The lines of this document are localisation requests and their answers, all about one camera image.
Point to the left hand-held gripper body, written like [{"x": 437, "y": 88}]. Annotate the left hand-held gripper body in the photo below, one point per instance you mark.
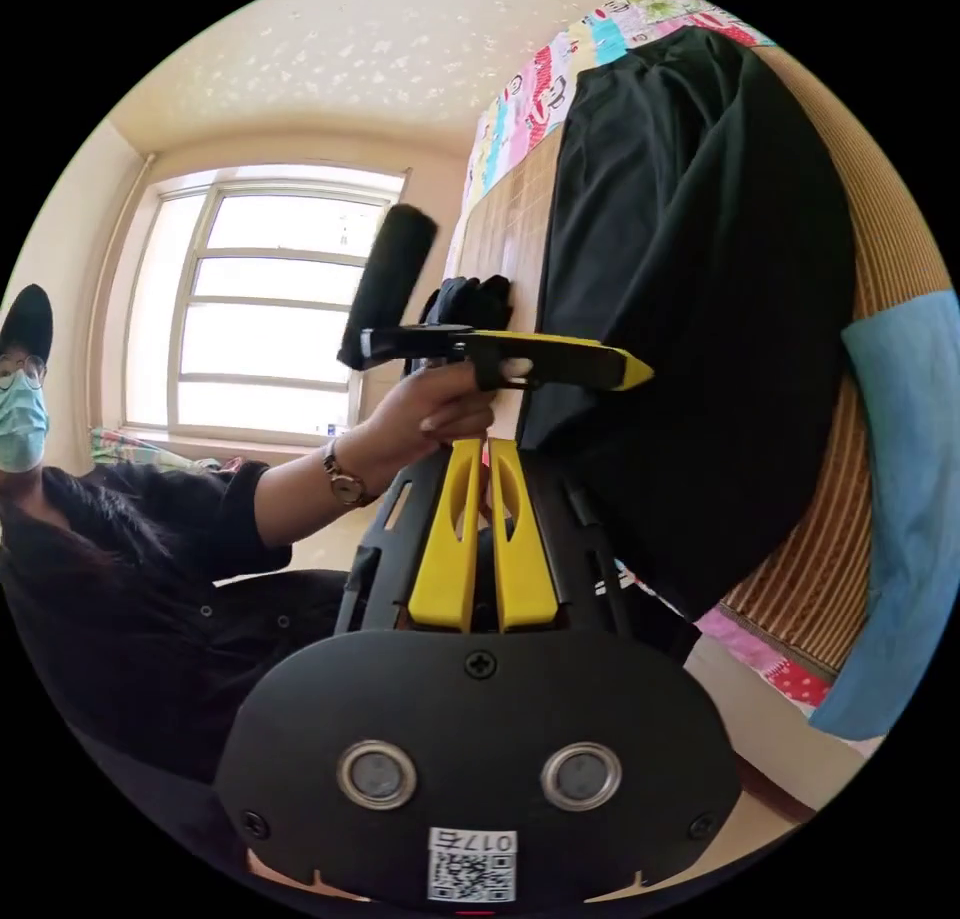
[{"x": 559, "y": 364}]

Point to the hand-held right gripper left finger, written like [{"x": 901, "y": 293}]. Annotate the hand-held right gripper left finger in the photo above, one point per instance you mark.
[{"x": 448, "y": 559}]

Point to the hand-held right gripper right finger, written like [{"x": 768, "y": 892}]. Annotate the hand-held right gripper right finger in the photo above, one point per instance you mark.
[{"x": 525, "y": 566}]

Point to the black pants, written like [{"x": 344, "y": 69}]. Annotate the black pants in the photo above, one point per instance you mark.
[{"x": 675, "y": 296}]

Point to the person's left forearm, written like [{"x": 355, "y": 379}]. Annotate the person's left forearm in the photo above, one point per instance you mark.
[{"x": 315, "y": 495}]

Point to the person's left hand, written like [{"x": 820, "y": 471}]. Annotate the person's left hand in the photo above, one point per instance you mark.
[{"x": 431, "y": 413}]

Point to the black bunched cloth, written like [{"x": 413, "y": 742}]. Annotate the black bunched cloth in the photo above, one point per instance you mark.
[{"x": 474, "y": 300}]

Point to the light blue cloth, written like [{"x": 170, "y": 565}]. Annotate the light blue cloth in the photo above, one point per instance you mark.
[{"x": 907, "y": 484}]

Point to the window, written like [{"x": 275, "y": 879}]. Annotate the window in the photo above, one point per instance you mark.
[{"x": 262, "y": 311}]

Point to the person's body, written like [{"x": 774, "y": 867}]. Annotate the person's body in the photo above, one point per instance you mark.
[{"x": 112, "y": 596}]

